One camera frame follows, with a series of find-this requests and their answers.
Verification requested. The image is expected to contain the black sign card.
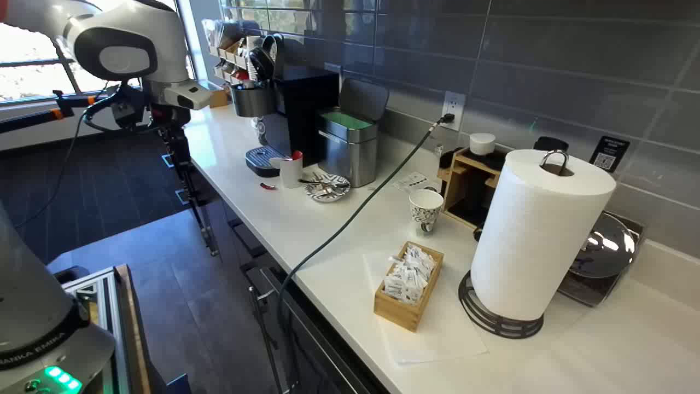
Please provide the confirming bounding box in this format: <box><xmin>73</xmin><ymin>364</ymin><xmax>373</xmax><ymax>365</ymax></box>
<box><xmin>587</xmin><ymin>134</ymin><xmax>633</xmax><ymax>175</ymax></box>

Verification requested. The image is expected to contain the black coffee machine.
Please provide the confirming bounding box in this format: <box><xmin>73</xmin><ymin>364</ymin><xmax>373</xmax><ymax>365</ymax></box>
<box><xmin>269</xmin><ymin>64</ymin><xmax>344</xmax><ymax>168</ymax></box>

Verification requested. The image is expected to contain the white paper towel roll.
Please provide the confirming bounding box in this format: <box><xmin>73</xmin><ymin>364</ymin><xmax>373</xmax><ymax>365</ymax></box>
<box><xmin>469</xmin><ymin>146</ymin><xmax>620</xmax><ymax>325</ymax></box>

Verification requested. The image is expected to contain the rack of coffee supplies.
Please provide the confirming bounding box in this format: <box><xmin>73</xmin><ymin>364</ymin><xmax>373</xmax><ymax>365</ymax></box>
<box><xmin>213</xmin><ymin>17</ymin><xmax>284</xmax><ymax>89</ymax></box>

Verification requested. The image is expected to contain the small white jar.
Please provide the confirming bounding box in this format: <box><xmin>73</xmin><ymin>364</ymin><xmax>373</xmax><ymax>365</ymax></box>
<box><xmin>469</xmin><ymin>131</ymin><xmax>498</xmax><ymax>157</ymax></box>

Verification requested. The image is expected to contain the aluminium frame cart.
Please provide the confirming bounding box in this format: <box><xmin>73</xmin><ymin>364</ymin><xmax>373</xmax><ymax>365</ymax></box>
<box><xmin>60</xmin><ymin>262</ymin><xmax>154</xmax><ymax>394</ymax></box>

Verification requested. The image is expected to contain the white wall outlet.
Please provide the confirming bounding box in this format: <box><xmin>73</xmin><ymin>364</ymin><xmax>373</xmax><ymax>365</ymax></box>
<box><xmin>439</xmin><ymin>89</ymin><xmax>469</xmax><ymax>134</ymax></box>

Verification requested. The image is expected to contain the steel canister with green lid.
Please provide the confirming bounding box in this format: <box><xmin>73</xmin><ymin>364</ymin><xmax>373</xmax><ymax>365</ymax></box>
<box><xmin>317</xmin><ymin>107</ymin><xmax>380</xmax><ymax>189</ymax></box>

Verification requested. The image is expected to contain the white cup with red top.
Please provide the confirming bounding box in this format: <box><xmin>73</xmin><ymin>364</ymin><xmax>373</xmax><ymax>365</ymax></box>
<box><xmin>277</xmin><ymin>148</ymin><xmax>307</xmax><ymax>190</ymax></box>

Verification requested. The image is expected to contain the silver spoon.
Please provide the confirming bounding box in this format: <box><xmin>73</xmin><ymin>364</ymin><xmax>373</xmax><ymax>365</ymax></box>
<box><xmin>308</xmin><ymin>174</ymin><xmax>346</xmax><ymax>193</ymax></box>

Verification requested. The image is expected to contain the black wire towel holder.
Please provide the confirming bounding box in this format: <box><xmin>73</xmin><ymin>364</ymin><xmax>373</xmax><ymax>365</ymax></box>
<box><xmin>455</xmin><ymin>146</ymin><xmax>576</xmax><ymax>341</ymax></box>

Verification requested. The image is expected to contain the wooden condiment organizer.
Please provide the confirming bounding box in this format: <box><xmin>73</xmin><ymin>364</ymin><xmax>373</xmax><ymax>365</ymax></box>
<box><xmin>438</xmin><ymin>144</ymin><xmax>510</xmax><ymax>227</ymax></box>

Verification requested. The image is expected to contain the blue white patterned paper plate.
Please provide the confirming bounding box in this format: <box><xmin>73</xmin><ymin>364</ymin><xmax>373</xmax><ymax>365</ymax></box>
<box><xmin>305</xmin><ymin>171</ymin><xmax>355</xmax><ymax>205</ymax></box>

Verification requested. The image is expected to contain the black power cable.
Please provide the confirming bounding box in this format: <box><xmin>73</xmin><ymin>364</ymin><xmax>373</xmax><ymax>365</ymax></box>
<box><xmin>253</xmin><ymin>112</ymin><xmax>457</xmax><ymax>394</ymax></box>

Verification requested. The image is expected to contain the wooden box of sugar packets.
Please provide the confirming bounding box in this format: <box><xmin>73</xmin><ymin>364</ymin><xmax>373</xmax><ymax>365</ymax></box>
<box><xmin>373</xmin><ymin>238</ymin><xmax>447</xmax><ymax>336</ymax></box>

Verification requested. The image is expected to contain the blue drip tray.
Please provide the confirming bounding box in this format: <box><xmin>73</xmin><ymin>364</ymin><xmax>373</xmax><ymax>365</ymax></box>
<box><xmin>244</xmin><ymin>144</ymin><xmax>284</xmax><ymax>179</ymax></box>

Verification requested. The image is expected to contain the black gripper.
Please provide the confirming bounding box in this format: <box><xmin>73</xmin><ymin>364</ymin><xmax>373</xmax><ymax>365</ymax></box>
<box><xmin>148</xmin><ymin>106</ymin><xmax>192</xmax><ymax>152</ymax></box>

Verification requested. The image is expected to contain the patterned paper cup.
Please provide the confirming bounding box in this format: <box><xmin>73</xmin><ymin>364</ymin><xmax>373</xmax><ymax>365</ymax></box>
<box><xmin>408</xmin><ymin>189</ymin><xmax>447</xmax><ymax>238</ymax></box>

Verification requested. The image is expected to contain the dark base cabinet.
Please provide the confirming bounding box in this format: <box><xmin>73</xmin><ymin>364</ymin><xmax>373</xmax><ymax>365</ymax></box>
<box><xmin>225</xmin><ymin>210</ymin><xmax>392</xmax><ymax>394</ymax></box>

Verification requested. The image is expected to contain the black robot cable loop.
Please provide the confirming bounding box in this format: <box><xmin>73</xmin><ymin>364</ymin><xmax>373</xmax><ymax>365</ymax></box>
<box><xmin>62</xmin><ymin>84</ymin><xmax>160</xmax><ymax>162</ymax></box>

